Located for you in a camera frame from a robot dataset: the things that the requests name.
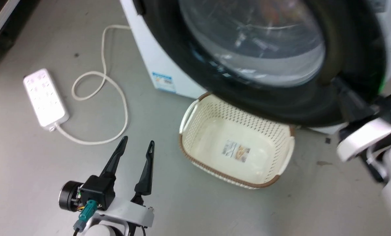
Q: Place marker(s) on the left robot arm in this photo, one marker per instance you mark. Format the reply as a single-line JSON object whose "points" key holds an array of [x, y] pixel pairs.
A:
{"points": [[102, 230]]}

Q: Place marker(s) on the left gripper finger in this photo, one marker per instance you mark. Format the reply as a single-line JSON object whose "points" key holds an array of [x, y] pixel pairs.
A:
{"points": [[116, 160], [146, 170]]}

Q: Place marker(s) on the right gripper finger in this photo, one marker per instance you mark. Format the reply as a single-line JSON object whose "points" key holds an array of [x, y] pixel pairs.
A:
{"points": [[351, 98]]}

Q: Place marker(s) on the paper label in basket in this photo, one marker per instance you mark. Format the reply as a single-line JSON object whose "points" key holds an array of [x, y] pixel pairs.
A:
{"points": [[236, 151]]}

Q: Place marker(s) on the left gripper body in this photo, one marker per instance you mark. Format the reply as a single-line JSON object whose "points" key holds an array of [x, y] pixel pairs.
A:
{"points": [[100, 193]]}

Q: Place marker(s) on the cream perforated laundry basket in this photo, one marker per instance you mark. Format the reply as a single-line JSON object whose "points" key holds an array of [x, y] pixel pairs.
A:
{"points": [[215, 144]]}

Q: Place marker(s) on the blue energy label sticker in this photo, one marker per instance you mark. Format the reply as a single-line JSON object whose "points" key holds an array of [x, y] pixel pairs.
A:
{"points": [[164, 82]]}

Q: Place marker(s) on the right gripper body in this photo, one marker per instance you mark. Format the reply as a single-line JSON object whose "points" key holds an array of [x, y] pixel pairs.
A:
{"points": [[367, 137]]}

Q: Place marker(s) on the dark furniture with metal edge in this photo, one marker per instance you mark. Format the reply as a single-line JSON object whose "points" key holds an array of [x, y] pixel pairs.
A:
{"points": [[0, 23]]}

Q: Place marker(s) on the white washing machine body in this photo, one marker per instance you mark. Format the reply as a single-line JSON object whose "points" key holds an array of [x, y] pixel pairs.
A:
{"points": [[156, 55]]}

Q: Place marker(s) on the black round glass washer door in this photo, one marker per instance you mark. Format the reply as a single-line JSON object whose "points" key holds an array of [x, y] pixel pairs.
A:
{"points": [[267, 49]]}

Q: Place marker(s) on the white power strip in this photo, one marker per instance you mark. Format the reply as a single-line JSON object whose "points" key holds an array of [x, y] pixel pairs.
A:
{"points": [[44, 97]]}

